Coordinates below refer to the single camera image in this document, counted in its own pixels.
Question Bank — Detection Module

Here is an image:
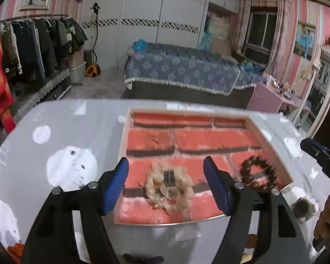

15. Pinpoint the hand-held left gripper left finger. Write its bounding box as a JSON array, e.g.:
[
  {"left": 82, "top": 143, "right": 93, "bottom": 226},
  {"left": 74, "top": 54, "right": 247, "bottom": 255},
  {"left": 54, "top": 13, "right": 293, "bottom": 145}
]
[{"left": 20, "top": 157, "right": 130, "bottom": 264}]

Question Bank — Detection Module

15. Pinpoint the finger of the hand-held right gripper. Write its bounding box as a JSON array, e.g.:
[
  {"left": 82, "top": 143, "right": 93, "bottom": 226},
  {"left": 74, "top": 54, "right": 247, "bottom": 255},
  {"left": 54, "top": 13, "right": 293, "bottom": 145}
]
[{"left": 301, "top": 138, "right": 330, "bottom": 163}]

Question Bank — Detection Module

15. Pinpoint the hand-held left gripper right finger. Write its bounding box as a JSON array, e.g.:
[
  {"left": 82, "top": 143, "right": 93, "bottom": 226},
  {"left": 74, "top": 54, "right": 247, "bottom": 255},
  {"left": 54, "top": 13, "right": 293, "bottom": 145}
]
[{"left": 203, "top": 156, "right": 311, "bottom": 264}]

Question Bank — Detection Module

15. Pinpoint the brown wooden bead bracelet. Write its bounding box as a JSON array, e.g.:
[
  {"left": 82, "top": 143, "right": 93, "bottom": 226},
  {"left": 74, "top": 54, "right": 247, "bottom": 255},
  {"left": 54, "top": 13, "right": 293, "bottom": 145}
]
[{"left": 239, "top": 155, "right": 277, "bottom": 193}]

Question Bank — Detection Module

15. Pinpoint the cream hair scrunchie with clip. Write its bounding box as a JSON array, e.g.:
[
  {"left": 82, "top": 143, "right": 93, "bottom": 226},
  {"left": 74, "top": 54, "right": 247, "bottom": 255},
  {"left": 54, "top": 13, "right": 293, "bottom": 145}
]
[{"left": 145, "top": 162, "right": 195, "bottom": 215}]

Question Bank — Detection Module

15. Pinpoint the tray with red brick liner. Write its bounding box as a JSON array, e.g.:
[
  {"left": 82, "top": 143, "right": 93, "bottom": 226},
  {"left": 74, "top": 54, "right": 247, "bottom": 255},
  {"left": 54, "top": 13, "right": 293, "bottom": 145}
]
[{"left": 113, "top": 107, "right": 294, "bottom": 227}]

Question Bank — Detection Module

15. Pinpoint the orange scrunchie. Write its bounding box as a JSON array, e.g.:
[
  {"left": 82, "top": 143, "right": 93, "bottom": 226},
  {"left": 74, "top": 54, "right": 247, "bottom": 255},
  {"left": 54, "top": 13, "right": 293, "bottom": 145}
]
[{"left": 7, "top": 243, "right": 26, "bottom": 264}]

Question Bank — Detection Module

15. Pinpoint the person's right hand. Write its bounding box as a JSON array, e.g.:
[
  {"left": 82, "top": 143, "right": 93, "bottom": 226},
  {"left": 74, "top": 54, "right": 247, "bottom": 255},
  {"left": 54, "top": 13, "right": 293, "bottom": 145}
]
[{"left": 313, "top": 189, "right": 330, "bottom": 240}]

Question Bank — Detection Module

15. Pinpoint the white framed mirror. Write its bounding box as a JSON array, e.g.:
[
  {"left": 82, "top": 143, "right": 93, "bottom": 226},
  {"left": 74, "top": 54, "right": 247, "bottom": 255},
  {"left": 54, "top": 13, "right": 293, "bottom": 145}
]
[{"left": 300, "top": 45, "right": 330, "bottom": 138}]

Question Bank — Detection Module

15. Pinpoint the pink desk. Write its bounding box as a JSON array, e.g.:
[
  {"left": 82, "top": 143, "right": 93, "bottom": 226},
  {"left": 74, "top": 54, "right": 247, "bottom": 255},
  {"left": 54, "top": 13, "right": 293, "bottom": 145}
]
[{"left": 246, "top": 81, "right": 295, "bottom": 114}]

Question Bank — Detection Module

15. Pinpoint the grey polar bear tablecloth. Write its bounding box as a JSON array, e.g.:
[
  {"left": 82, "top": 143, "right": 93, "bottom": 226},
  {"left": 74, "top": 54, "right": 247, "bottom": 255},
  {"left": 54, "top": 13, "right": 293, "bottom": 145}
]
[{"left": 0, "top": 99, "right": 330, "bottom": 264}]

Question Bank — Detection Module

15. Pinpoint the black hair claw clip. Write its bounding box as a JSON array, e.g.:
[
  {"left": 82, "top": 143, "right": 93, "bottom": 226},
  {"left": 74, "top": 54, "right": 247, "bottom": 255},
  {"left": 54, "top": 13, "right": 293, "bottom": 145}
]
[{"left": 123, "top": 253, "right": 165, "bottom": 264}]

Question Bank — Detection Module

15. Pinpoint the pink striped curtain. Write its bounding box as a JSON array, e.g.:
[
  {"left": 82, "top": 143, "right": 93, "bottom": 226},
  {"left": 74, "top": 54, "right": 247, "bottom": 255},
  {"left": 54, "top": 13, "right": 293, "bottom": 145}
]
[{"left": 236, "top": 0, "right": 290, "bottom": 69}]

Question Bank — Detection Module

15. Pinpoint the white storage box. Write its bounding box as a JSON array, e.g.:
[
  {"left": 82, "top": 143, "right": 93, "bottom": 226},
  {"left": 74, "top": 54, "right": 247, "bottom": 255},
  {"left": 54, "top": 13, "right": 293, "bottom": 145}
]
[{"left": 69, "top": 61, "right": 87, "bottom": 85}]

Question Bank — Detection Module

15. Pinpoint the garment steamer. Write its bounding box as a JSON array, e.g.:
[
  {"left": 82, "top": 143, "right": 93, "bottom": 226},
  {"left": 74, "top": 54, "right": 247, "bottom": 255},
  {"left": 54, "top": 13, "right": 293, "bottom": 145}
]
[{"left": 85, "top": 2, "right": 102, "bottom": 77}]

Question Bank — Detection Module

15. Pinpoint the patterned cloth covered bench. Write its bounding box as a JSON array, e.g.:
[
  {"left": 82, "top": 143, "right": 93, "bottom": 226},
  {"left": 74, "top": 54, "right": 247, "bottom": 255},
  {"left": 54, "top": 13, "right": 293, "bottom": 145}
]
[{"left": 11, "top": 69, "right": 72, "bottom": 110}]

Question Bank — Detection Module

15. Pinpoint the bed with blue patterned bedspread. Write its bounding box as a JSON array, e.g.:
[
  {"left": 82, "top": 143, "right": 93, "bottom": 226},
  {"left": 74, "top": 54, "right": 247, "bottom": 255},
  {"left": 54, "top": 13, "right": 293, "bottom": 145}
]
[{"left": 124, "top": 40, "right": 267, "bottom": 109}]

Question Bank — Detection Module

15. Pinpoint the window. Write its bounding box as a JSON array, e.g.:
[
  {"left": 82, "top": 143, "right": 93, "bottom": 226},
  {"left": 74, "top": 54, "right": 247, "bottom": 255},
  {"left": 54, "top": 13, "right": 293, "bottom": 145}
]
[{"left": 243, "top": 5, "right": 277, "bottom": 58}]

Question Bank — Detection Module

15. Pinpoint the pink storage box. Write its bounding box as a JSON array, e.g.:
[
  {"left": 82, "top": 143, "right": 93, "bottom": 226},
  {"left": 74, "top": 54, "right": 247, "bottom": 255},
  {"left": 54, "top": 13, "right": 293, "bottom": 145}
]
[{"left": 69, "top": 50, "right": 85, "bottom": 67}]

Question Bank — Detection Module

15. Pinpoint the blue pillow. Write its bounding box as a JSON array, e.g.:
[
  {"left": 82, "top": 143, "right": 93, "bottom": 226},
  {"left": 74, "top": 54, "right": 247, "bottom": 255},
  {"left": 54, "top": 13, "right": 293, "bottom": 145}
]
[{"left": 132, "top": 40, "right": 148, "bottom": 53}]

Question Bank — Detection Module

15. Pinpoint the row of hanging clothes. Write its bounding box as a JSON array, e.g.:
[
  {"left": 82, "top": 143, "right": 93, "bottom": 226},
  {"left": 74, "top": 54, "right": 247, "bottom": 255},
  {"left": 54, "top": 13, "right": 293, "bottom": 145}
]
[{"left": 0, "top": 16, "right": 88, "bottom": 94}]

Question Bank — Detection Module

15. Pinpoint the white wardrobe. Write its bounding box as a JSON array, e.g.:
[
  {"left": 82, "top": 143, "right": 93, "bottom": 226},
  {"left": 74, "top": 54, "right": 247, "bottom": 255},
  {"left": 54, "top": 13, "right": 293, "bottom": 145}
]
[{"left": 81, "top": 0, "right": 240, "bottom": 70}]

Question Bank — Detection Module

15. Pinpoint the metal clothes rack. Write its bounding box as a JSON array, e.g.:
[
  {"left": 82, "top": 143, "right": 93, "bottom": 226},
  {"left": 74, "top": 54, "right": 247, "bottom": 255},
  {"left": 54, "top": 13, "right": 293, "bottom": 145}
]
[{"left": 0, "top": 15, "right": 75, "bottom": 31}]

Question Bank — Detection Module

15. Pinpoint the wall poster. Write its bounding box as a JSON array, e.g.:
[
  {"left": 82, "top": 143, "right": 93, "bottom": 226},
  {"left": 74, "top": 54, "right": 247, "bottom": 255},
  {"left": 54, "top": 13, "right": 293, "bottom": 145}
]
[{"left": 294, "top": 22, "right": 317, "bottom": 60}]

